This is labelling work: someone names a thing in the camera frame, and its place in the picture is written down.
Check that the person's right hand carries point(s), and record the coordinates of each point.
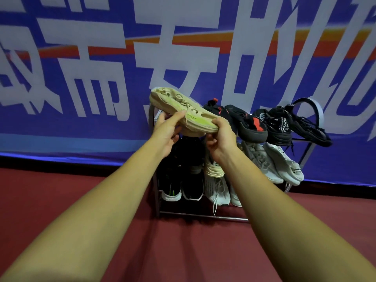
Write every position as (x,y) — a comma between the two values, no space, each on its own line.
(223,140)

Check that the person's left hand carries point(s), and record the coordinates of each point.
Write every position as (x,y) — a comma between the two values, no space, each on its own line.
(166,132)

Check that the beige knit sneaker plain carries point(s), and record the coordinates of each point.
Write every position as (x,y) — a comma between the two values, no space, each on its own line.
(179,110)

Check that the beige sneaker green stripe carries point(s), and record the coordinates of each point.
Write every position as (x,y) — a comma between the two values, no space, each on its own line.
(192,134)

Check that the tan chunky sneaker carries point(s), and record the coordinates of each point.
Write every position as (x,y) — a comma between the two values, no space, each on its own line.
(213,168)

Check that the black shoe orange marks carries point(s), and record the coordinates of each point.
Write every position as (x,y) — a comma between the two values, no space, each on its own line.
(173,161)

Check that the black orange sneaker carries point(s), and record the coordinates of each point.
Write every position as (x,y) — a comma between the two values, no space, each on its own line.
(192,155)

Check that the grey white sneaker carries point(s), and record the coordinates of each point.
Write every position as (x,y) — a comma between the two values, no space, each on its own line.
(261,161)
(285,164)

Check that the white knit sneaker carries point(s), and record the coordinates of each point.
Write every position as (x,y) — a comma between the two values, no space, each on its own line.
(235,196)
(217,190)

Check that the black green sneaker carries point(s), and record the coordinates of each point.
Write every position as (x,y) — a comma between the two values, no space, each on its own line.
(171,190)
(192,187)

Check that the grey metal shoe rack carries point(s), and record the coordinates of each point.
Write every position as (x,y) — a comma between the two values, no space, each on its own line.
(308,152)

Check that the plain black shoe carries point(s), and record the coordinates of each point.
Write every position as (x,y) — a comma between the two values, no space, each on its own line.
(308,129)

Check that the person's right forearm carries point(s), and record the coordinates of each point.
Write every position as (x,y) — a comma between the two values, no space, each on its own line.
(293,232)

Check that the person's left forearm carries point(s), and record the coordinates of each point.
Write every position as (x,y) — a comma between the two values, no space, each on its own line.
(79,226)

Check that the blue printed wall banner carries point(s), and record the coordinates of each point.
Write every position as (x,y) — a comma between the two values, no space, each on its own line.
(73,85)

